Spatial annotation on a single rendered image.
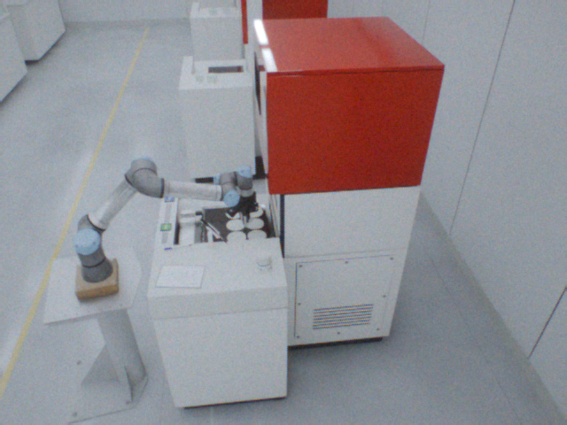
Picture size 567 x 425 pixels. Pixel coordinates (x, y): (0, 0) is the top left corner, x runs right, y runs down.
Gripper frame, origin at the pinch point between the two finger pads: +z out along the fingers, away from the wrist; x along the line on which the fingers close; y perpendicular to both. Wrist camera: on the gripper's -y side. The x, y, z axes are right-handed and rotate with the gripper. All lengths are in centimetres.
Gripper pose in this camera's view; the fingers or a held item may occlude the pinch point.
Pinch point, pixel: (244, 225)
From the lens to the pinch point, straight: 251.6
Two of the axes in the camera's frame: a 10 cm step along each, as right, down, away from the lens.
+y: 7.8, -3.7, 5.0
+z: 0.0, 8.0, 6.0
